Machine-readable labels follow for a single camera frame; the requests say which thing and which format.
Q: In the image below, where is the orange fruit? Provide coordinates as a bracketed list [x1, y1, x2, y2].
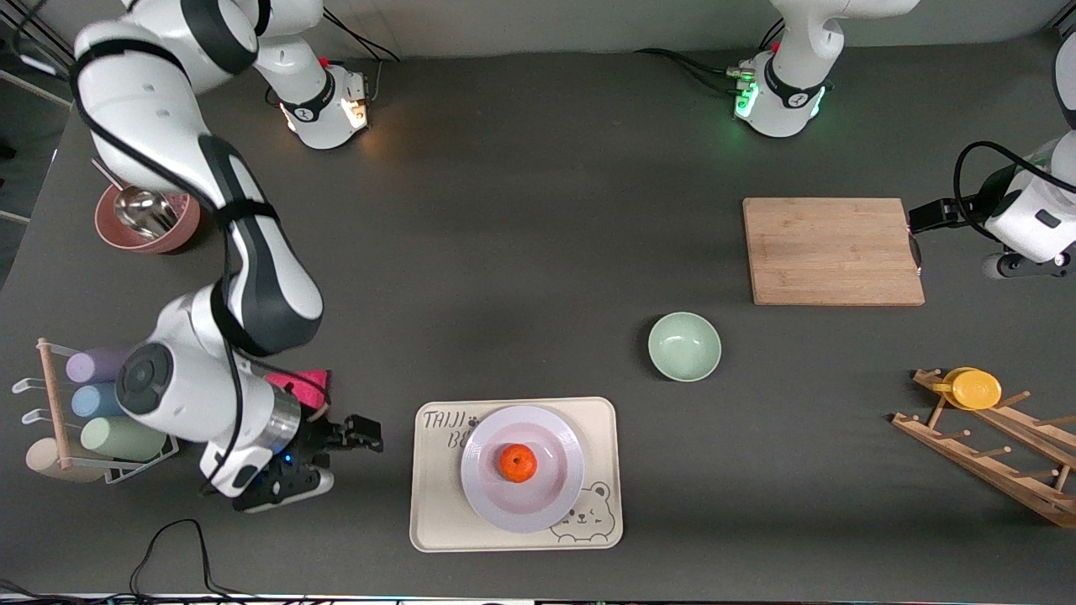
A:
[499, 444, 538, 484]

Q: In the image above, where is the white round plate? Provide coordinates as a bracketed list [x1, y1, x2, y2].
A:
[461, 406, 585, 534]

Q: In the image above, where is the pink folded cloth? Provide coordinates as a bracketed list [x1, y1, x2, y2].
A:
[265, 370, 331, 421]

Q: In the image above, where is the cream bear print tray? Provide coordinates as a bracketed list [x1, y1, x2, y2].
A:
[409, 397, 625, 553]

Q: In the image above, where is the wooden cutting board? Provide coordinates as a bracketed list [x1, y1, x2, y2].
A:
[743, 197, 926, 307]

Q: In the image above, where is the yellow mug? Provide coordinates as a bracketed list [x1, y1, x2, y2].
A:
[933, 367, 1003, 411]

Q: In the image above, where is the pale green cup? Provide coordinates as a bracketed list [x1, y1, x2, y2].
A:
[81, 417, 169, 462]

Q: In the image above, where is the blue cup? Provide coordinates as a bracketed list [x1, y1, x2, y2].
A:
[71, 382, 125, 419]

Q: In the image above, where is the purple cup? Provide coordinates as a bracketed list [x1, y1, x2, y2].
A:
[66, 347, 131, 385]

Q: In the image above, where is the wooden peg drying rack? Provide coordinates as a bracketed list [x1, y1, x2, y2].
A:
[891, 367, 1076, 530]

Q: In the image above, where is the beige cup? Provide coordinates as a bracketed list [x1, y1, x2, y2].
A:
[25, 439, 106, 484]

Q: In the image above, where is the pink bowl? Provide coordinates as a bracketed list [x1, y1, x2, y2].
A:
[94, 181, 203, 255]

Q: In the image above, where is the light green bowl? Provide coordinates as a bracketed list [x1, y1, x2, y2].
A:
[647, 312, 722, 383]

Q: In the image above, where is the metal scoop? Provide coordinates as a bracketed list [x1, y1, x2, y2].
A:
[91, 157, 180, 239]

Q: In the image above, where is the black left arm wrist cable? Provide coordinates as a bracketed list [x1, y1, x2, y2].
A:
[954, 141, 1076, 240]

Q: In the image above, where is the black arm wrist cable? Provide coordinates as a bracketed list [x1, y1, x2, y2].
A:
[954, 141, 1076, 240]
[69, 38, 333, 497]

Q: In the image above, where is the black right arm wrist cable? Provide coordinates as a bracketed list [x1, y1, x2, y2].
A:
[69, 38, 333, 497]

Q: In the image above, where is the black cable on table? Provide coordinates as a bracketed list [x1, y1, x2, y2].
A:
[0, 518, 278, 605]

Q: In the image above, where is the white wire cup holder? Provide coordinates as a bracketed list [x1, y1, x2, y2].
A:
[13, 338, 179, 486]

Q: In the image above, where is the black left arm base cable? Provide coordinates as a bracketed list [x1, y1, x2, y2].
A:
[635, 17, 757, 97]

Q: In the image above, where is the black arm base cable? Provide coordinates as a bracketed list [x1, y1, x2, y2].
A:
[635, 17, 757, 97]
[319, 10, 403, 106]

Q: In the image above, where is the black right arm base cable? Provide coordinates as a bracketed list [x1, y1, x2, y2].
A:
[319, 10, 403, 106]

